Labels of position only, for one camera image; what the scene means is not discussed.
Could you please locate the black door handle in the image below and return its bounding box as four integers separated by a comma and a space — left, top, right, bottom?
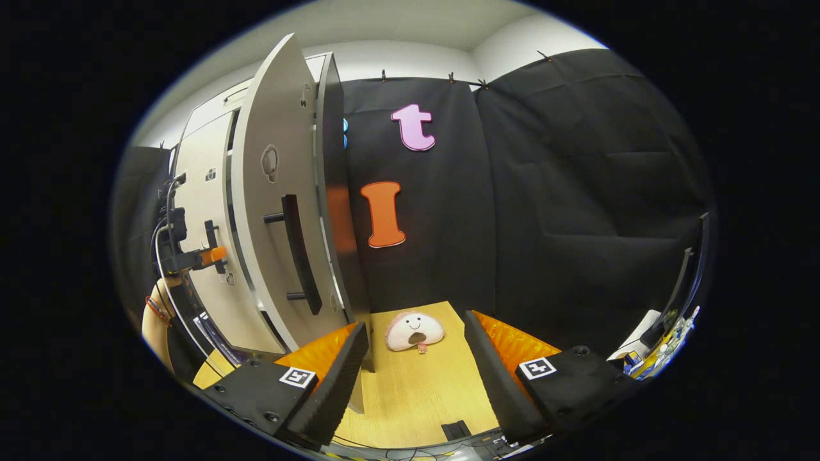
204, 220, 226, 275
263, 194, 323, 316

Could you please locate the white cable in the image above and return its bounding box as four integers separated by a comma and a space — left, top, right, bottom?
152, 221, 225, 378

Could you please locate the white and blue clutter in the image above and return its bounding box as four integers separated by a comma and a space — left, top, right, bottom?
609, 307, 699, 378

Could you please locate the pink and white plush toy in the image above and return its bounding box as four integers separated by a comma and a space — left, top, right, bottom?
384, 311, 445, 355

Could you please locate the cream double-door shoe cabinet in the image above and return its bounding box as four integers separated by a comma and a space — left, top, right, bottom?
170, 51, 372, 372

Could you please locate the cream door with camera sticker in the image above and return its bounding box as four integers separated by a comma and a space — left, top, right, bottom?
173, 112, 257, 356

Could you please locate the dark blue book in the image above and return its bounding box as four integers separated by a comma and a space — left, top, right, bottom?
195, 312, 239, 367

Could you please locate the black backdrop cloth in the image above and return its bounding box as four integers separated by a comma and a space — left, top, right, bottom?
112, 48, 715, 359

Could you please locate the row of black cloth clips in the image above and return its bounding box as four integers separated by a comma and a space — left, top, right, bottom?
379, 51, 552, 89

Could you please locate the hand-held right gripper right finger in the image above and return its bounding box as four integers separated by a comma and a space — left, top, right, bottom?
463, 310, 641, 446

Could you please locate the cream door with headphones sticker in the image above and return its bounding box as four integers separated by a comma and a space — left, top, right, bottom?
227, 33, 354, 354

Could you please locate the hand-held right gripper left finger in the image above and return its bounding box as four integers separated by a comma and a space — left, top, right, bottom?
202, 321, 370, 451

